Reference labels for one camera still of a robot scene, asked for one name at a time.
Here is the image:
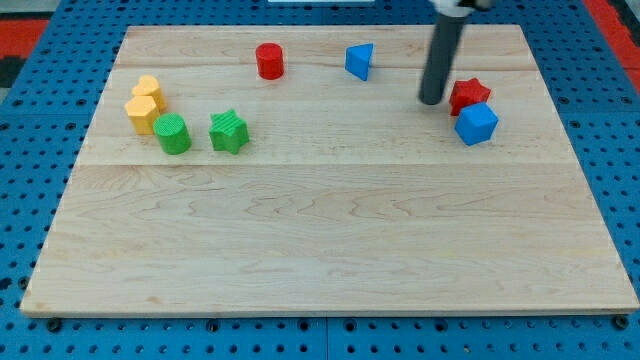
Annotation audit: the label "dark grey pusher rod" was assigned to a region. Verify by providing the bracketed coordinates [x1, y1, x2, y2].
[418, 14, 467, 105]

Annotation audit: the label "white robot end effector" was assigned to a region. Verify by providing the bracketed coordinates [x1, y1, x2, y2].
[429, 0, 495, 17]

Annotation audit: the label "red star block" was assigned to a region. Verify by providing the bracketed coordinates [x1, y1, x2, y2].
[449, 78, 491, 116]

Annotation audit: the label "blue triangle block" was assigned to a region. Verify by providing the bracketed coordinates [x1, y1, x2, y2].
[344, 43, 374, 81]

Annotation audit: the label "green star block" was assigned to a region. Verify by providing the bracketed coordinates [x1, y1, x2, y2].
[209, 109, 250, 155]

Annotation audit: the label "blue cube block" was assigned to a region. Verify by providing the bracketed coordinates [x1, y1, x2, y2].
[454, 102, 499, 146]

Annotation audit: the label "red cylinder block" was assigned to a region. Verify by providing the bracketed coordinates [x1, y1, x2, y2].
[255, 43, 284, 80]

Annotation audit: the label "green cylinder block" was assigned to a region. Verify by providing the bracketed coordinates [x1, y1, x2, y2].
[153, 113, 192, 155]

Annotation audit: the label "yellow heart block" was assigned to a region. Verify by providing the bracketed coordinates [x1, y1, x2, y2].
[131, 75, 167, 111]

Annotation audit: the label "yellow hexagon block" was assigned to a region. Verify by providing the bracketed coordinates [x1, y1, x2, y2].
[124, 96, 160, 135]

